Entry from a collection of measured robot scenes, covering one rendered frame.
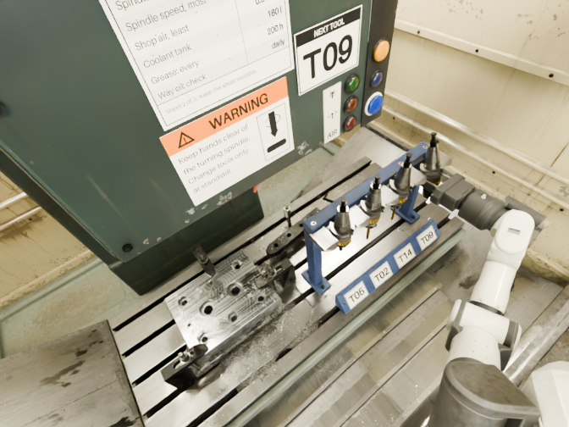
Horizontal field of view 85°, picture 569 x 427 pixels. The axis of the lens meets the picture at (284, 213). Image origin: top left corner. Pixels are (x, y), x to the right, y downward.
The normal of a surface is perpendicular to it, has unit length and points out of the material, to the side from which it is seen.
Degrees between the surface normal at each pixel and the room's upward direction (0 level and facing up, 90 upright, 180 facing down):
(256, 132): 90
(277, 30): 90
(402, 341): 8
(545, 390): 57
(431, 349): 8
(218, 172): 90
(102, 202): 90
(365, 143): 24
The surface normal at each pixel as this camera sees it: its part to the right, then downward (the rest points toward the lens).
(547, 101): -0.80, 0.52
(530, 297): -0.29, -0.77
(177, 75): 0.58, 0.59
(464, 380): 0.18, -0.96
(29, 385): 0.22, -0.77
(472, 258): -0.43, -0.35
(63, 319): -0.11, -0.62
